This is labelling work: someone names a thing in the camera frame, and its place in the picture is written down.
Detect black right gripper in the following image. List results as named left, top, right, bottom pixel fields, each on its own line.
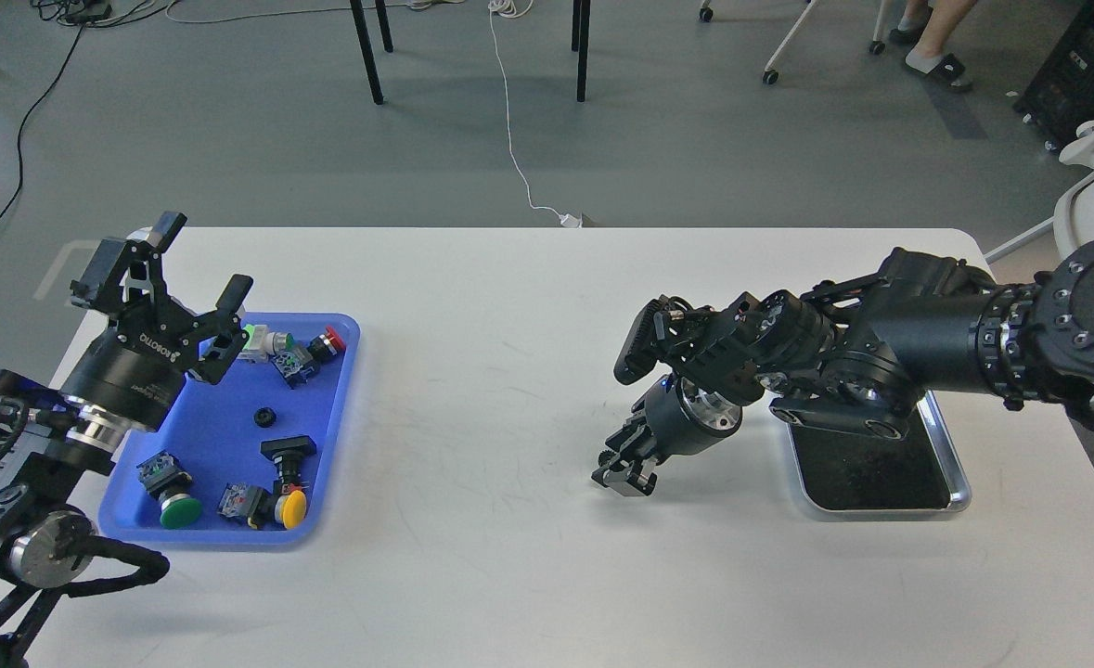
left=592, top=376, right=742, bottom=497

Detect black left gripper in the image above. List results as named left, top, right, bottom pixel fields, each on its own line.
left=60, top=212, right=253, bottom=431

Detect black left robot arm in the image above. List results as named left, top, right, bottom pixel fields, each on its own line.
left=0, top=212, right=252, bottom=667

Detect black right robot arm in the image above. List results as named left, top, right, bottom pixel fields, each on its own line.
left=590, top=239, right=1094, bottom=497

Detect blue plastic tray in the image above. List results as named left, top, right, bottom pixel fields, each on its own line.
left=98, top=312, right=360, bottom=550

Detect silver metal tray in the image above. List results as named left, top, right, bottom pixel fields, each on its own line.
left=788, top=391, right=971, bottom=520

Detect white rolling chair base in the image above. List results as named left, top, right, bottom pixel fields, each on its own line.
left=698, top=0, right=891, bottom=85

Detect black table legs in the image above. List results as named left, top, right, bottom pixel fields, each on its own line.
left=348, top=0, right=592, bottom=106

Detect person foot in sandal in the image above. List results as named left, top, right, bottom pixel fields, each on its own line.
left=904, top=50, right=973, bottom=94

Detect black equipment case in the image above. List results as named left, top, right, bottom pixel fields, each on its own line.
left=1013, top=1, right=1094, bottom=153

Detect green white switch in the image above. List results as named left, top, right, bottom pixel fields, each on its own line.
left=237, top=323, right=295, bottom=364

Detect red push button switch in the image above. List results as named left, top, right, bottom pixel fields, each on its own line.
left=305, top=326, right=347, bottom=365

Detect green push button switch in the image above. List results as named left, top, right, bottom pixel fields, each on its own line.
left=136, top=452, right=202, bottom=530

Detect black square button switch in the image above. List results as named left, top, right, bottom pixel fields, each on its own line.
left=261, top=435, right=316, bottom=495

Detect yellow push button switch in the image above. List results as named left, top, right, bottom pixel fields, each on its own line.
left=216, top=483, right=309, bottom=530

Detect black cable on floor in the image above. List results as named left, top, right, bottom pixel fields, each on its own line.
left=0, top=0, right=186, bottom=352

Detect white cable on floor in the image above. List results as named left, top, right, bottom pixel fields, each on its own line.
left=487, top=0, right=585, bottom=226

